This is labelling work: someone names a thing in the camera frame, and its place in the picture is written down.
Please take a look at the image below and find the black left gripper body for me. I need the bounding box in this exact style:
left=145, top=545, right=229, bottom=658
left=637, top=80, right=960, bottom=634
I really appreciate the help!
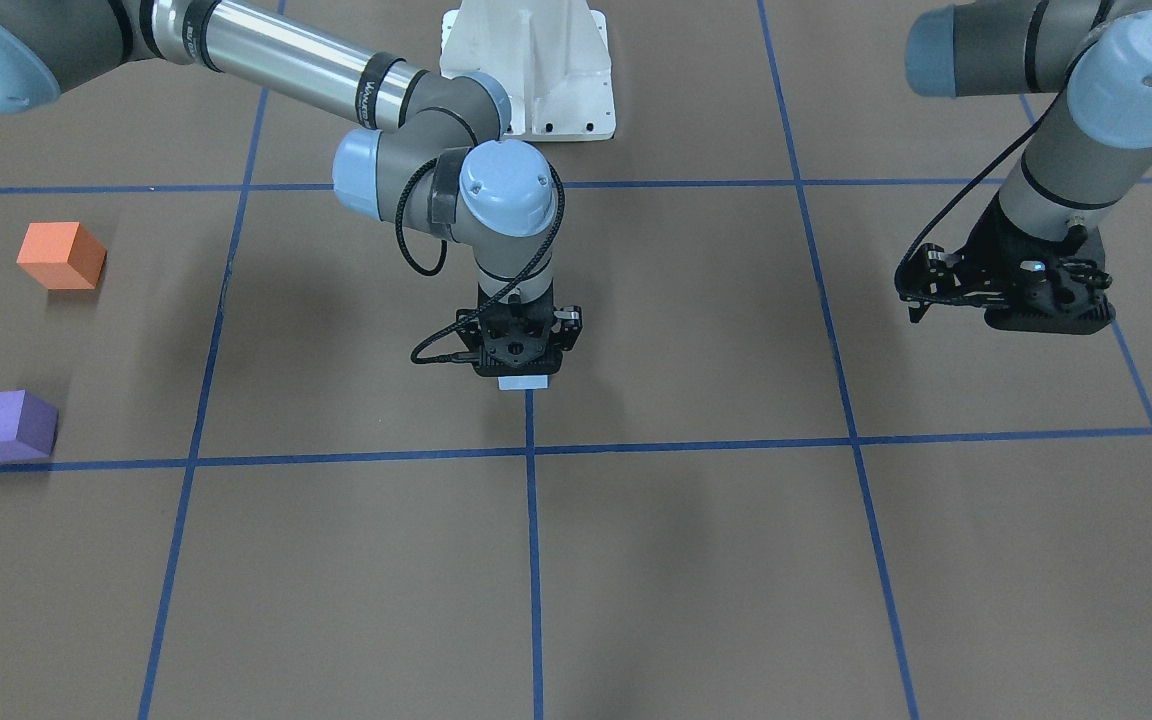
left=893, top=199, right=1115, bottom=334

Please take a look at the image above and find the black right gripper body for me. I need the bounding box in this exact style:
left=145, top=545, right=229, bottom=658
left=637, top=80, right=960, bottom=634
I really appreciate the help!
left=456, top=290, right=582, bottom=378

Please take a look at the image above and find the light blue foam block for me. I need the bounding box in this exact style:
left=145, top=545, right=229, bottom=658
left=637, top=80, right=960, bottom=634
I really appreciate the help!
left=497, top=374, right=550, bottom=391

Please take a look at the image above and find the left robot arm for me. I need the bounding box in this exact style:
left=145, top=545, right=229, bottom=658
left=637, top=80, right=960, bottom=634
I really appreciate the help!
left=893, top=1, right=1152, bottom=334

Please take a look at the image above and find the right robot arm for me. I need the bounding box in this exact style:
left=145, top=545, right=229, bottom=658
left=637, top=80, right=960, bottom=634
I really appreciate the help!
left=0, top=1, right=582, bottom=386

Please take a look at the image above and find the orange foam block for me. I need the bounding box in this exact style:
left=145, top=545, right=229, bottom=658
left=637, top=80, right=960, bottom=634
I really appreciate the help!
left=15, top=222, right=108, bottom=291

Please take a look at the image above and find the purple foam block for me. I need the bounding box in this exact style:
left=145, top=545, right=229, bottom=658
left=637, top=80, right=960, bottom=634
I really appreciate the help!
left=0, top=389, right=59, bottom=462

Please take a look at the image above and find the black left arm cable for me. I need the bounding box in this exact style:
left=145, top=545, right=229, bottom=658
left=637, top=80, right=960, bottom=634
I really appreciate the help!
left=894, top=94, right=1073, bottom=301

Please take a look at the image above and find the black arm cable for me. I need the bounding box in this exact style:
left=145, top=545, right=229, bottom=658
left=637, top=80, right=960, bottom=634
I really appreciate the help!
left=894, top=94, right=1073, bottom=301
left=394, top=156, right=567, bottom=366

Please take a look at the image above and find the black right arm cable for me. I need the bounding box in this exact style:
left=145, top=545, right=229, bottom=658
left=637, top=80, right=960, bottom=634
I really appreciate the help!
left=394, top=156, right=567, bottom=366

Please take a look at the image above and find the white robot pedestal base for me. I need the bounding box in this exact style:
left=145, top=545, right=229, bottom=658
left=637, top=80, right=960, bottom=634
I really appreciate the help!
left=440, top=1, right=617, bottom=143

